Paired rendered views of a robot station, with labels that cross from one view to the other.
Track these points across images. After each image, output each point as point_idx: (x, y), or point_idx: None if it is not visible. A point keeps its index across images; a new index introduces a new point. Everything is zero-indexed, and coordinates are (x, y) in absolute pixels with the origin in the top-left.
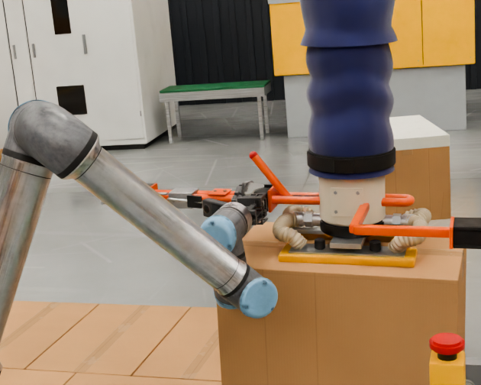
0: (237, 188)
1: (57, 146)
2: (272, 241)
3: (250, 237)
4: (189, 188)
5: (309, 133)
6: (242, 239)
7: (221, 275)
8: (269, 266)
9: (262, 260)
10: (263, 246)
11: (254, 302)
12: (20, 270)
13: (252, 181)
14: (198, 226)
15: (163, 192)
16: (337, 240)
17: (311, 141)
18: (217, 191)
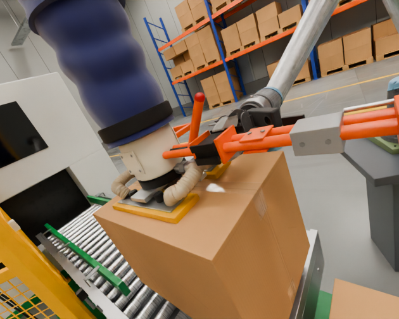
0: (237, 109)
1: None
2: (221, 192)
3: (240, 200)
4: (306, 128)
5: (155, 85)
6: (250, 196)
7: None
8: (240, 156)
9: (242, 162)
10: (233, 183)
11: None
12: None
13: (213, 128)
14: (273, 72)
15: (352, 106)
16: (188, 159)
17: (160, 91)
18: (258, 132)
